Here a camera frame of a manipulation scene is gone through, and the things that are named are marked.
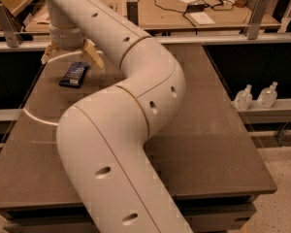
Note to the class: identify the middle metal bracket post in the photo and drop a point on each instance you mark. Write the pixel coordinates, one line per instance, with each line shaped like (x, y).
(132, 11)

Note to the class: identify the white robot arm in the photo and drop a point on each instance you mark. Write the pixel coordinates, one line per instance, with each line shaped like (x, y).
(100, 139)

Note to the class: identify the black power adapter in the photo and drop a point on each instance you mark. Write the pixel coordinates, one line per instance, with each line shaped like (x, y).
(195, 8)

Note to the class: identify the white paper sheet right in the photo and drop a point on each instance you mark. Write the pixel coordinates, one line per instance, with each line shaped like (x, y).
(202, 18)

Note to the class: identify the clear bottle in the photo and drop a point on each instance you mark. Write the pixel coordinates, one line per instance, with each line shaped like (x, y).
(267, 96)
(243, 98)

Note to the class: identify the white paper card left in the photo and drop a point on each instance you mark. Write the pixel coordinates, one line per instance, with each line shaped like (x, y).
(43, 19)

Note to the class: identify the metal bracket post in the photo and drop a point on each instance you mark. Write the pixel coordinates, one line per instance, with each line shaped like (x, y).
(8, 27)
(132, 11)
(252, 30)

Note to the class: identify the clear bottle left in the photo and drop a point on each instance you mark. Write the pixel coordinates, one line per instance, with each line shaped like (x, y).
(243, 98)

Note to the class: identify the wooden back workbench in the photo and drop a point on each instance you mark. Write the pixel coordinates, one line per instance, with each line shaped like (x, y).
(184, 20)

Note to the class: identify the left metal bracket post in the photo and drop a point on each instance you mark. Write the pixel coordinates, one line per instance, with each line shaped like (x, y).
(8, 27)

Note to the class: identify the right metal bracket post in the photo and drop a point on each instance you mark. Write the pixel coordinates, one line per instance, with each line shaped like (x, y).
(252, 30)

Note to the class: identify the metal side shelf right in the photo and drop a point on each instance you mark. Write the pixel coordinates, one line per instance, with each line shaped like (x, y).
(279, 112)

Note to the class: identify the white padded gripper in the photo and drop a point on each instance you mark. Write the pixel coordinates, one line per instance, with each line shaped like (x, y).
(65, 39)

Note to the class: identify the clear bottle right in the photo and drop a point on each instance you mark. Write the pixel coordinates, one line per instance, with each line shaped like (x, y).
(267, 96)

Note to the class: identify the blue rxbar blueberry bar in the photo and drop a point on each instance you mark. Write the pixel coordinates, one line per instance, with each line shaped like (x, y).
(74, 75)

